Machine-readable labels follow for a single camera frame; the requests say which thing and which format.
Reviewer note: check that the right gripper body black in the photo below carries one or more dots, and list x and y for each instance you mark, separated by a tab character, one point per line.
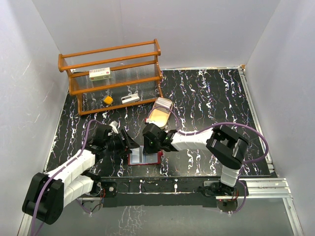
151	147

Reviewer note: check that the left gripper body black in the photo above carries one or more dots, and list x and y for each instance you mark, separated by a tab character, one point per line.
115	143

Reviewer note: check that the red leather card holder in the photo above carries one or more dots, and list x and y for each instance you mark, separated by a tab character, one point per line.
137	157

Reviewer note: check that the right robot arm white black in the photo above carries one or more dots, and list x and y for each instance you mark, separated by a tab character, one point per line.
227	146

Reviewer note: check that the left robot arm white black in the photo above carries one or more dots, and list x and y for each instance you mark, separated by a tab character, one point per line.
49	193

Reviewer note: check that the stack of credit cards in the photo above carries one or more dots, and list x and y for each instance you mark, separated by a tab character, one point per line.
163	102

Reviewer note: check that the beige oval tray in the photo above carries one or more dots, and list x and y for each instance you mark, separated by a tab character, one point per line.
160	115

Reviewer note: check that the yellow square object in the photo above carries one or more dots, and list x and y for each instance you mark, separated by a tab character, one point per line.
108	100

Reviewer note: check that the white stapler-like object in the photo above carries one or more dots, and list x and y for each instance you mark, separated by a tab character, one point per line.
130	98

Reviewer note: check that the wooden shelf rack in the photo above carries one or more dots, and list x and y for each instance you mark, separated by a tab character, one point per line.
134	68

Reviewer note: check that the white red box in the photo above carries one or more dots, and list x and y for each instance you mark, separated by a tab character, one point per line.
100	74

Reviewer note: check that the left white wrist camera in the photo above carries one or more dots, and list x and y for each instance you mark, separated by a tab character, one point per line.
114	128

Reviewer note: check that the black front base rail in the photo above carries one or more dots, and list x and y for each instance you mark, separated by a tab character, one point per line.
157	191

